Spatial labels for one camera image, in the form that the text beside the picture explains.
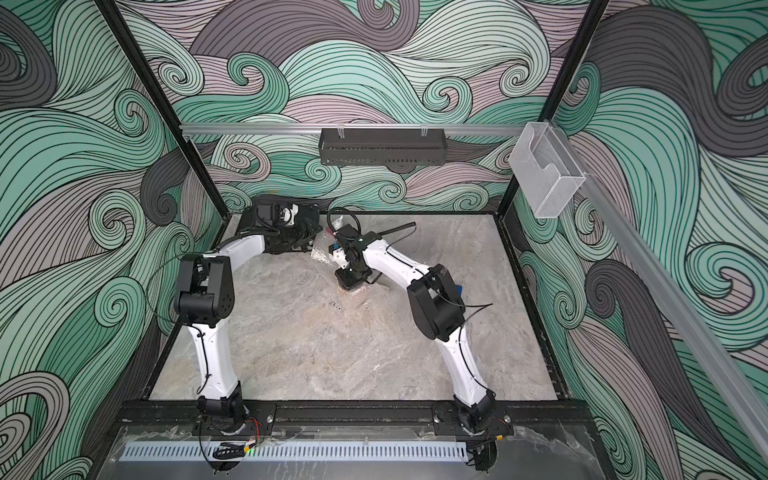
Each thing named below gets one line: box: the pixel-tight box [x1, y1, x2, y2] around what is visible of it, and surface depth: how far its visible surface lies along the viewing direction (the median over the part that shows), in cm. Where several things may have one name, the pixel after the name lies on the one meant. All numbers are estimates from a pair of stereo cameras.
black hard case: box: [238, 201, 323, 253], surface depth 92 cm
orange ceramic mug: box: [337, 286, 368, 295], surface depth 89 cm
